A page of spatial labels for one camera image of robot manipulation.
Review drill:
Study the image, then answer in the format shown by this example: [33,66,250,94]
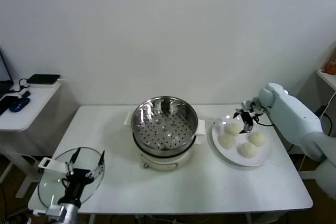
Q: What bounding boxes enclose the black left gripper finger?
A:
[87,150,106,179]
[65,148,81,176]

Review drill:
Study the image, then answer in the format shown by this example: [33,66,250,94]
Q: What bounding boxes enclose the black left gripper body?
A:
[58,168,93,204]

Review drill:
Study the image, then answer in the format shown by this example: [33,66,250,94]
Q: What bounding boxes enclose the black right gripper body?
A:
[241,111,255,127]

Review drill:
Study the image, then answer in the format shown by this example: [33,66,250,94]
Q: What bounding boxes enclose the white steamed baozi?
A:
[248,131,267,147]
[218,133,236,150]
[237,142,258,158]
[225,123,242,136]

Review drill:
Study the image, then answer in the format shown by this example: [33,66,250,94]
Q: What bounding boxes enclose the stainless steel steamer basket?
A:
[130,95,199,151]

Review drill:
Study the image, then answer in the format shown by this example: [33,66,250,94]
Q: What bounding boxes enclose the white round plate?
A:
[208,115,274,167]

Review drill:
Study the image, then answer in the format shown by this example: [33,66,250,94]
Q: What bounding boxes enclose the white electric cooking pot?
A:
[123,112,206,172]

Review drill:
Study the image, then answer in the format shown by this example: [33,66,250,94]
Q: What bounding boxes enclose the white side table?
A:
[0,78,67,199]

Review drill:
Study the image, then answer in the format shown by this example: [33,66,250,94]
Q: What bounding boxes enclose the blue computer mouse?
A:
[9,98,31,113]

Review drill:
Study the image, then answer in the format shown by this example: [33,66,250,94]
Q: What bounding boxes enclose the black flat device box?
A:
[26,74,61,86]

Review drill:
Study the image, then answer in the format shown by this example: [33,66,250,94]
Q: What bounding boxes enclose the black flat case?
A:
[0,95,19,116]

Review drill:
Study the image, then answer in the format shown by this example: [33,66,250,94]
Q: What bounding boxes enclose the white desk shelf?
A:
[316,69,336,91]

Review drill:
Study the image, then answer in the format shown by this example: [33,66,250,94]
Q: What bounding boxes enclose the orange snack bag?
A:
[323,50,336,75]

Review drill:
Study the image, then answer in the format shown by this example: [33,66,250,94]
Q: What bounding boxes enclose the black laptop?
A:
[0,49,14,99]

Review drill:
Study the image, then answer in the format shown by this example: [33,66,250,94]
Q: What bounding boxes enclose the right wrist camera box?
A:
[240,99,259,114]

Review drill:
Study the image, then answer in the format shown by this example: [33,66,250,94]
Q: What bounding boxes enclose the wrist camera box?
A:
[240,99,259,114]
[33,205,65,217]

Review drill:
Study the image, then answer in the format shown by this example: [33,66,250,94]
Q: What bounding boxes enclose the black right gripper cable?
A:
[251,113,276,127]

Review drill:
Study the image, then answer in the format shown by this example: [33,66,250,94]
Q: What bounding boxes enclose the glass lid with white handle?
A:
[37,147,105,208]

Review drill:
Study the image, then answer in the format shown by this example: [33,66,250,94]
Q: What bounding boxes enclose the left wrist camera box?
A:
[33,205,65,217]

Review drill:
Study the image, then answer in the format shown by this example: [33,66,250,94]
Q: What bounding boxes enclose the black power adapter cable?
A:
[287,105,332,154]

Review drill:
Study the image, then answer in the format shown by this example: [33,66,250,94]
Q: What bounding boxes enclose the white desk leg frame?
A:
[299,157,329,180]

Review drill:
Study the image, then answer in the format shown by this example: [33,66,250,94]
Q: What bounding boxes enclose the white wall cable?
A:
[299,98,332,172]

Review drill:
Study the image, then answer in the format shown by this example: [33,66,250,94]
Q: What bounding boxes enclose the thin black usb cable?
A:
[17,78,30,91]

